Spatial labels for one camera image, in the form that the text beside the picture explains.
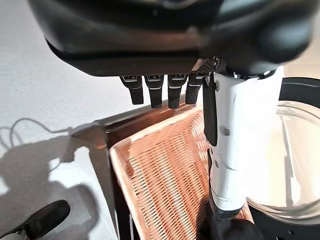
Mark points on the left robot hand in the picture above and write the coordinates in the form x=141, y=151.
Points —
x=160, y=37

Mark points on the charcoal garment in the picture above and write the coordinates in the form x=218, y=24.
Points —
x=237, y=230

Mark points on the rectangular wicker laundry basket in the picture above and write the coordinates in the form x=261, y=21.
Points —
x=170, y=175

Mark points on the round glass washer door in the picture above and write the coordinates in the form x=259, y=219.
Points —
x=287, y=150

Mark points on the silver left robot leg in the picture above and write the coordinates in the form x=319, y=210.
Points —
x=42, y=220

